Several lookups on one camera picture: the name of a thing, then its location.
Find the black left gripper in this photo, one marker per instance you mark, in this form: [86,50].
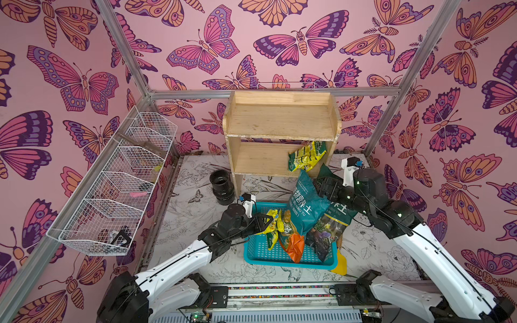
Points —
[260,227]

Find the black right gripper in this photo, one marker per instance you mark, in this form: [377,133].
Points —
[328,188]

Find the yellow fertilizer bag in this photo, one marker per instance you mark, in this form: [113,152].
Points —
[307,157]
[274,229]

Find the teal orange soil bag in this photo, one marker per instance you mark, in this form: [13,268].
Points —
[305,207]

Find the dark green soil bag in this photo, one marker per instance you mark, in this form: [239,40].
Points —
[331,224]

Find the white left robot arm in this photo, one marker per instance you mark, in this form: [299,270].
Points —
[181,258]

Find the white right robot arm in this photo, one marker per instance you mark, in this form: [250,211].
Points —
[460,297]

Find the wooden two-tier shelf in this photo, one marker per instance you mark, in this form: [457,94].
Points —
[262,128]

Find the teal plastic basket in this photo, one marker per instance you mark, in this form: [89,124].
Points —
[256,252]

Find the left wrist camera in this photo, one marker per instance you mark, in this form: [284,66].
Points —
[248,201]

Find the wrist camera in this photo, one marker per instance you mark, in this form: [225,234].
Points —
[248,201]
[349,166]

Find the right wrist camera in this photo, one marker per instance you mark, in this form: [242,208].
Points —
[349,166]

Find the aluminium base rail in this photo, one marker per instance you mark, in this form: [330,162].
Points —
[278,298]

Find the white wire basket rack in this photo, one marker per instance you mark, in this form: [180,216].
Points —
[105,211]

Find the aluminium frame post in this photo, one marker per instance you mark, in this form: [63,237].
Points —
[110,18]

